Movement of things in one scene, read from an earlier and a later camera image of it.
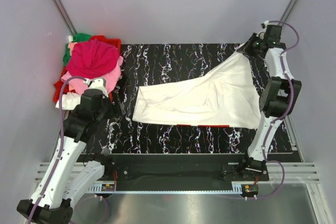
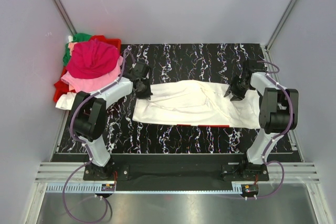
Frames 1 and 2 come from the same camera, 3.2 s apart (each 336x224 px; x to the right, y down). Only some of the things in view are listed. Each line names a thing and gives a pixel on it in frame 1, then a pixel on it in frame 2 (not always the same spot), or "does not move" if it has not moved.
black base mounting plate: (183, 169) does not move
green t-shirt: (76, 38) does not move
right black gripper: (245, 48) to (238, 96)
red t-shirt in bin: (58, 86) does not move
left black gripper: (118, 105) to (147, 94)
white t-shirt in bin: (69, 100) does not move
